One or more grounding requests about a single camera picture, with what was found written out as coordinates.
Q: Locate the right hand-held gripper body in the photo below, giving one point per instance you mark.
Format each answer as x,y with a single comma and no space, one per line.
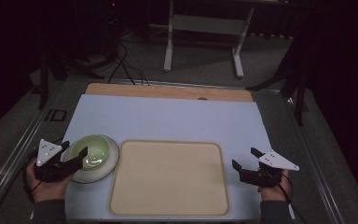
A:
276,160

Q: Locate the white table mat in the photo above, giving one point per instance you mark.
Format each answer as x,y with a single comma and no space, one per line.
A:
167,118

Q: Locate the beige tray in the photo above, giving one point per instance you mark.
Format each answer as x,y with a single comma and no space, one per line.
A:
169,177

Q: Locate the black floor socket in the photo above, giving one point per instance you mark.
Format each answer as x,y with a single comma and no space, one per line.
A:
56,115

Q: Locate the black metal stand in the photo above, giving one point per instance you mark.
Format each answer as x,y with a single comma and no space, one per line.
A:
45,84
300,93

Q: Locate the white metal desk frame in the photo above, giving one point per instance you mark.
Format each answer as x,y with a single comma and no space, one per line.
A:
205,25

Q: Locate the green bowl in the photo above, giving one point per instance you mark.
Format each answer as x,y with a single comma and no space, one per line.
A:
98,149

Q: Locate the person's left hand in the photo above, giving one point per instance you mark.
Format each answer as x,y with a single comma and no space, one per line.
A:
49,190

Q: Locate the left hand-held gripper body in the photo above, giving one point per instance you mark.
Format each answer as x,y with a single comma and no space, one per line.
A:
46,151

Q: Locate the white plate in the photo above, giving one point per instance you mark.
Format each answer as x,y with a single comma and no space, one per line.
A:
110,165

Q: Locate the person's right hand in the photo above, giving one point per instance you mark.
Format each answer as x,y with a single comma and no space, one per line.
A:
273,193

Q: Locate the metal floor rail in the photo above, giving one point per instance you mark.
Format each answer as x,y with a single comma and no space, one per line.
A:
317,168
15,161

